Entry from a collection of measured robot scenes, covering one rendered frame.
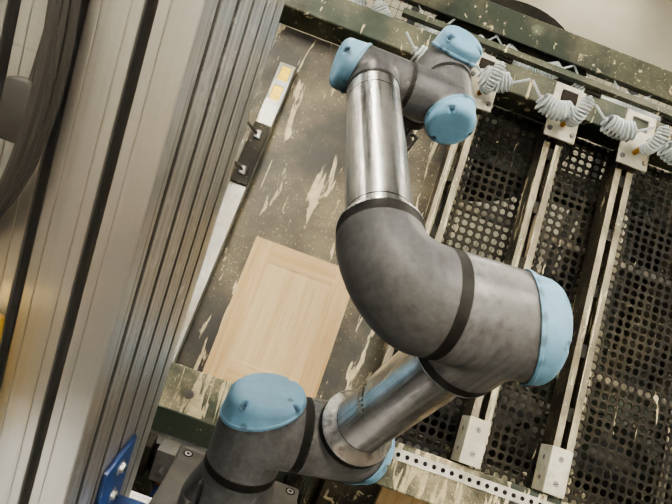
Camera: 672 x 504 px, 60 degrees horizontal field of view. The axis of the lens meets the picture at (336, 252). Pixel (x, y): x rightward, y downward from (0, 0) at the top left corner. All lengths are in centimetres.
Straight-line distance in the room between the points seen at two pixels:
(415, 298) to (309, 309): 113
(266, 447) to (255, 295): 82
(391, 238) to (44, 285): 30
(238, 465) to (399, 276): 46
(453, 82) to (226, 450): 62
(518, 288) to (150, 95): 37
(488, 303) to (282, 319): 114
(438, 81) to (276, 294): 95
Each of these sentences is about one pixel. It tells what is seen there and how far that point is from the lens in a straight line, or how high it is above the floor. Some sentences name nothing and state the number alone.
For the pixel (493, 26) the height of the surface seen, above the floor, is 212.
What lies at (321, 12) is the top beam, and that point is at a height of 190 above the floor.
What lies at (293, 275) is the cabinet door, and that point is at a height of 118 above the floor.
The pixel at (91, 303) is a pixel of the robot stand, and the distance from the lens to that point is 48.
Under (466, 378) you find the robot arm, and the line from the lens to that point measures 63.
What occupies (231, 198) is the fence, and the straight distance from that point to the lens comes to 170.
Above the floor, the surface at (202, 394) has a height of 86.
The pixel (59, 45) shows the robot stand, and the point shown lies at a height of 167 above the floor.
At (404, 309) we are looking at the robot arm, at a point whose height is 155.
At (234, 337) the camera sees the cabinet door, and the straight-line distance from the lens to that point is 164.
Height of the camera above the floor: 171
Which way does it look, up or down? 15 degrees down
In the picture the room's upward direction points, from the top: 21 degrees clockwise
